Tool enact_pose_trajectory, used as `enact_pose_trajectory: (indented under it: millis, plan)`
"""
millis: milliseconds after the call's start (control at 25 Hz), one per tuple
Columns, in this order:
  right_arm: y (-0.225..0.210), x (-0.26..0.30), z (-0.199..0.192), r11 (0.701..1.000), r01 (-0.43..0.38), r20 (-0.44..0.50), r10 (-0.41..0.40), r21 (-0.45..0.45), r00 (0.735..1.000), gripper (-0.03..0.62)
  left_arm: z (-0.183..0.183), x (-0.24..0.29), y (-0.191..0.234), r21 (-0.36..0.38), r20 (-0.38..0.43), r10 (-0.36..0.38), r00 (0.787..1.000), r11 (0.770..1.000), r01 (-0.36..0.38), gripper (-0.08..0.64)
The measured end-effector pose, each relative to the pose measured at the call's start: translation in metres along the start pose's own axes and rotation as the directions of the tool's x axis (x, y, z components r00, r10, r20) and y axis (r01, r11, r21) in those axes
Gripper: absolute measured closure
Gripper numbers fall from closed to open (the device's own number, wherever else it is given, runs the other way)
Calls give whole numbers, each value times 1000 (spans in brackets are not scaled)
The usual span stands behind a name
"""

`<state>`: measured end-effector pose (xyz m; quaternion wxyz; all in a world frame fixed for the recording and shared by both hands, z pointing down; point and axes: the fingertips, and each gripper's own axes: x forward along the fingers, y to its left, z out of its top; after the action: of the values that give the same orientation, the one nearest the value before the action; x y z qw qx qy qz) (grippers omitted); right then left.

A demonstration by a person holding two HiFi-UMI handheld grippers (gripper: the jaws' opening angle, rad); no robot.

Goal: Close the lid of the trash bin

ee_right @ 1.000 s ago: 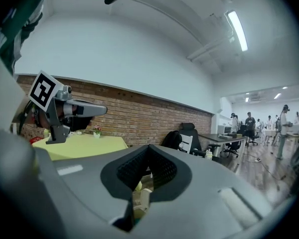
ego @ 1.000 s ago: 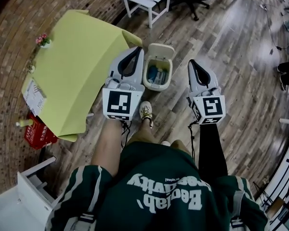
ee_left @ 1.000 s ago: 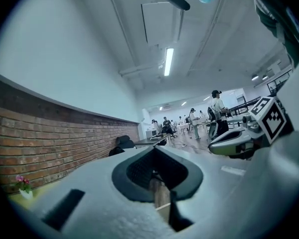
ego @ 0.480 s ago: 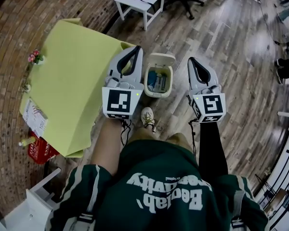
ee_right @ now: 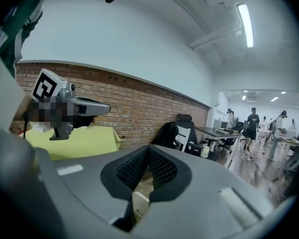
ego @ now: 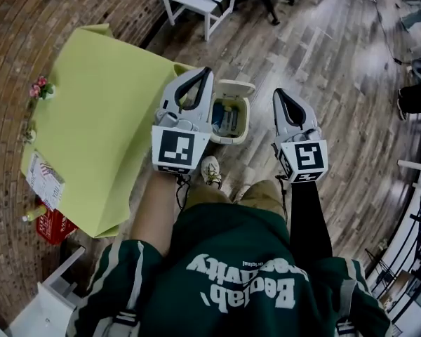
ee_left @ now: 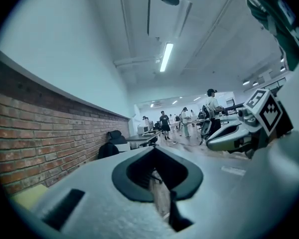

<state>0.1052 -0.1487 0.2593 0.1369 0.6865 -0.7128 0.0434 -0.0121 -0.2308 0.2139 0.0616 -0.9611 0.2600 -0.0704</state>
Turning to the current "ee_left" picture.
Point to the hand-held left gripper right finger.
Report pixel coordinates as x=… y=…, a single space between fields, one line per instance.
x=239 y=195

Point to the white appliance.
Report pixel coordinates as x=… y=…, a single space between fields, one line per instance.
x=144 y=130

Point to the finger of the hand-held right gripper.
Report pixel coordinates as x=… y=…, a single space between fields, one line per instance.
x=224 y=139

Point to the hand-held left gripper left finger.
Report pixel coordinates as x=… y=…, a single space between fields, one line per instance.
x=102 y=203

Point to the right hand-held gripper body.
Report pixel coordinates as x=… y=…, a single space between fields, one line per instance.
x=269 y=113

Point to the black backpack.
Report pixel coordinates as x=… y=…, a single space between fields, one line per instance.
x=107 y=151

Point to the black office chair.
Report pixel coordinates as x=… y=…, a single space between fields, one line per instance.
x=117 y=137
x=206 y=123

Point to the grey office desk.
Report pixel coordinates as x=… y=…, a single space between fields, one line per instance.
x=142 y=138

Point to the long ceiling light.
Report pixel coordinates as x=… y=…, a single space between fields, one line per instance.
x=166 y=57

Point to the green tablecloth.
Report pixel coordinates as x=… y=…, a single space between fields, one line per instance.
x=30 y=195

